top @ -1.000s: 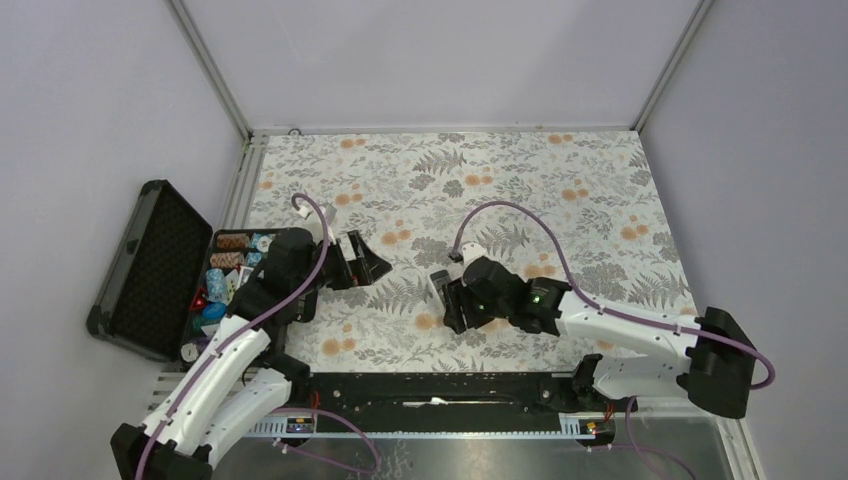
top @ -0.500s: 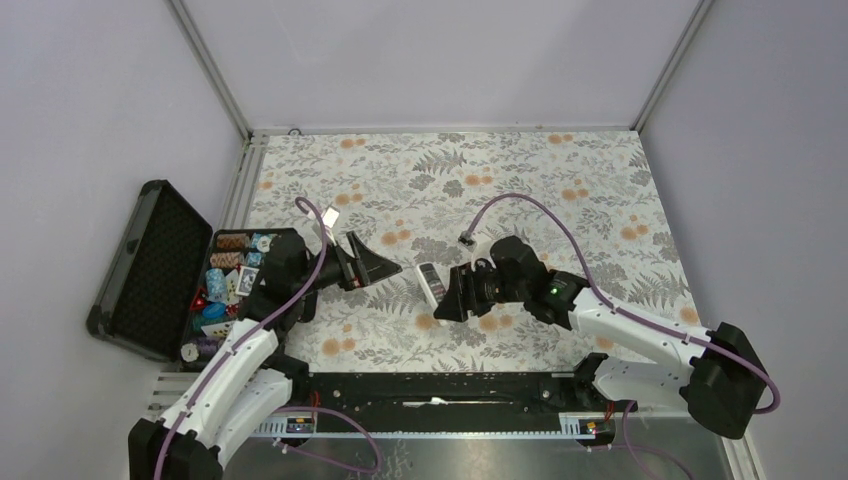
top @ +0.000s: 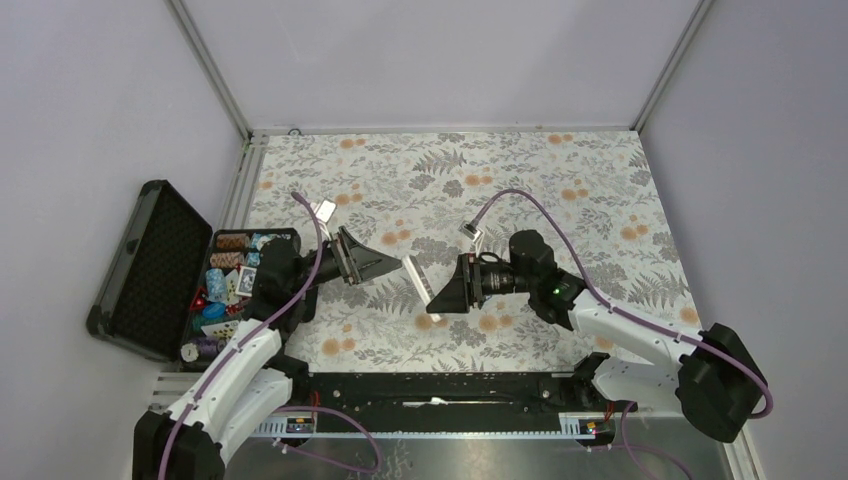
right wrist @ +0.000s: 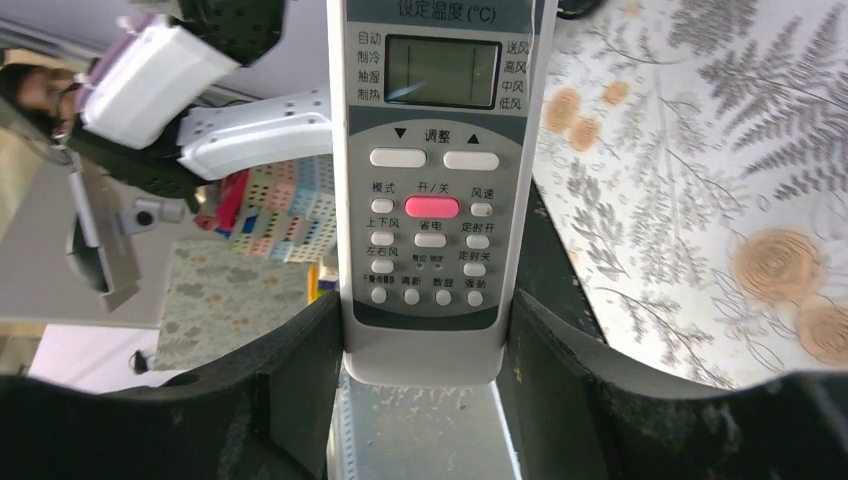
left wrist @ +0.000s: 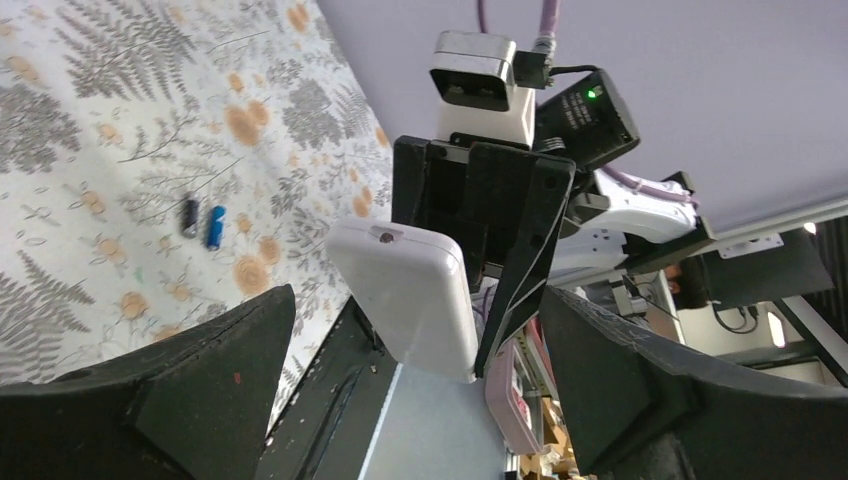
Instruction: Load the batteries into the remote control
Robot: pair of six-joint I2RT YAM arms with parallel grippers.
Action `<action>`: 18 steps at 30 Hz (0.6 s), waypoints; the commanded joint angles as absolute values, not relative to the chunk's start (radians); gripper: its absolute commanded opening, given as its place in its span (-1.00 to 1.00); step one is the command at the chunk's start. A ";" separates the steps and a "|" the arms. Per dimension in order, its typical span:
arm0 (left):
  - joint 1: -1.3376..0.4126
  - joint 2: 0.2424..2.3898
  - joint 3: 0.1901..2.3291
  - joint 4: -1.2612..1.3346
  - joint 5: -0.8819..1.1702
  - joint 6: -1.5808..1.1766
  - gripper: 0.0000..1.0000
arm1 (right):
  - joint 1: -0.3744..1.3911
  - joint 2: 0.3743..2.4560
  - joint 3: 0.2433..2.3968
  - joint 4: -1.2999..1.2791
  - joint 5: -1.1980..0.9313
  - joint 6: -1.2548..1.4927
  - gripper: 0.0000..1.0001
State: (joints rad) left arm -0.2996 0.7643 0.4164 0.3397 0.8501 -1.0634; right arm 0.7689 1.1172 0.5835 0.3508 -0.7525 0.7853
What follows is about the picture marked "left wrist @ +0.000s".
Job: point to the black battery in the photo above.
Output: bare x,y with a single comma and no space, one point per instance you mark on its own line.
190,216

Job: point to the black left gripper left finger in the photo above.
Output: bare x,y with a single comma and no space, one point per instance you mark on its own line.
195,405

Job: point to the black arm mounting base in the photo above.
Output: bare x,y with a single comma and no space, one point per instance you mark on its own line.
325,430

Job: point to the blue battery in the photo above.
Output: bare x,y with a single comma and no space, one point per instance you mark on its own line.
215,229

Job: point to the floral table mat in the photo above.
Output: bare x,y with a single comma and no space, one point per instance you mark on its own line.
112,112

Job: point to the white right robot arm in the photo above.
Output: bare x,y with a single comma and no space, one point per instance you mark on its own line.
611,220

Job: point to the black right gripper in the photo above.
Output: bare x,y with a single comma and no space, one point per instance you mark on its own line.
500,203

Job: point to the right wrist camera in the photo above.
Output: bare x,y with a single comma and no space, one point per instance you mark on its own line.
474,76

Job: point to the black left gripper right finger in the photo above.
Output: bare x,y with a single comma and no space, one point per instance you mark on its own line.
639,406

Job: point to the white remote control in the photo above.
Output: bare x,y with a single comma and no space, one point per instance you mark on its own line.
411,285

